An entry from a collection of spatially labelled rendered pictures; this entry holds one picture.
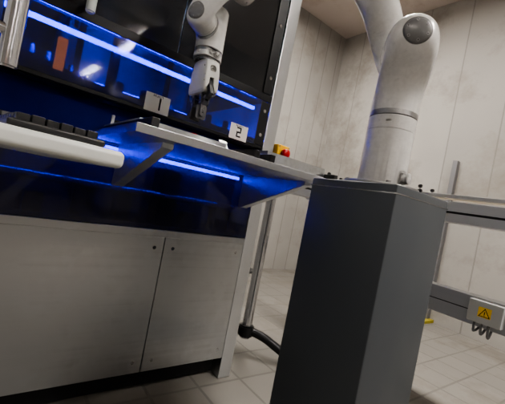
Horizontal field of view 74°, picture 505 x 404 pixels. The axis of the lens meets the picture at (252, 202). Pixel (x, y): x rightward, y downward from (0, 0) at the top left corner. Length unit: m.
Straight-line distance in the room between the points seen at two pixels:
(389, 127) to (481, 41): 3.08
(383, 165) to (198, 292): 0.84
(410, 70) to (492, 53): 2.93
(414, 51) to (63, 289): 1.15
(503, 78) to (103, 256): 3.39
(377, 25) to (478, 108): 2.67
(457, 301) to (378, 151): 1.01
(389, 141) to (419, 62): 0.19
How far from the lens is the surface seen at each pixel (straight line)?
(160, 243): 1.23
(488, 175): 3.46
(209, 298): 1.40
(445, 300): 1.78
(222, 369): 1.59
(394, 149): 0.91
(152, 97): 1.19
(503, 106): 3.61
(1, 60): 0.59
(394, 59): 0.93
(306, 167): 1.08
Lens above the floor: 0.77
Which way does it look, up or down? level
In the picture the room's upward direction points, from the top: 11 degrees clockwise
